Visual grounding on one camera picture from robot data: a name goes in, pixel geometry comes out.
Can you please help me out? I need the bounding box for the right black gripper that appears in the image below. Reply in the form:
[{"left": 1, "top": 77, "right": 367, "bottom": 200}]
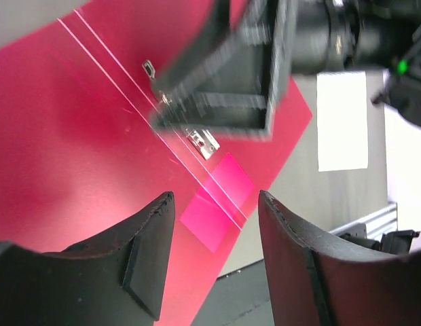
[{"left": 291, "top": 1, "right": 401, "bottom": 75}]

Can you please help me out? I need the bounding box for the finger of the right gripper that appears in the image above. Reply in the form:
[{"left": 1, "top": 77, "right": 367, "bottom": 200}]
[{"left": 151, "top": 1, "right": 295, "bottom": 140}]

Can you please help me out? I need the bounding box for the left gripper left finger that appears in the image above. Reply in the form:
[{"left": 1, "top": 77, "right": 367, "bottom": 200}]
[{"left": 0, "top": 192, "right": 175, "bottom": 325}]

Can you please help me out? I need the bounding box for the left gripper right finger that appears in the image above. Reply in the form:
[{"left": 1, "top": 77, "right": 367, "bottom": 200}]
[{"left": 258, "top": 191, "right": 421, "bottom": 325}]

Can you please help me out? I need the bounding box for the metal folder clip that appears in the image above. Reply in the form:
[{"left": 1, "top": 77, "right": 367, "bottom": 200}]
[{"left": 142, "top": 60, "right": 220, "bottom": 160}]

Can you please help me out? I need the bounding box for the red plastic folder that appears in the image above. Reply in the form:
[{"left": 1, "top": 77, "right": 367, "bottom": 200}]
[{"left": 0, "top": 1, "right": 312, "bottom": 325}]

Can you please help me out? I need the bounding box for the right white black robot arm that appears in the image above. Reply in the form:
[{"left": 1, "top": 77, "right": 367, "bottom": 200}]
[{"left": 151, "top": 1, "right": 421, "bottom": 139}]

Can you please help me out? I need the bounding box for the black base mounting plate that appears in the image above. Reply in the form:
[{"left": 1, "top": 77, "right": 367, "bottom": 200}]
[{"left": 192, "top": 260, "right": 274, "bottom": 326}]

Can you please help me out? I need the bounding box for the single printed paper sheet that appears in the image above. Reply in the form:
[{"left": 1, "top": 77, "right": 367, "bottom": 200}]
[{"left": 316, "top": 72, "right": 369, "bottom": 172}]

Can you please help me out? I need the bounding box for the aluminium frame rail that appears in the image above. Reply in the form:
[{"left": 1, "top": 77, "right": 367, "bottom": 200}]
[{"left": 329, "top": 202, "right": 421, "bottom": 254}]

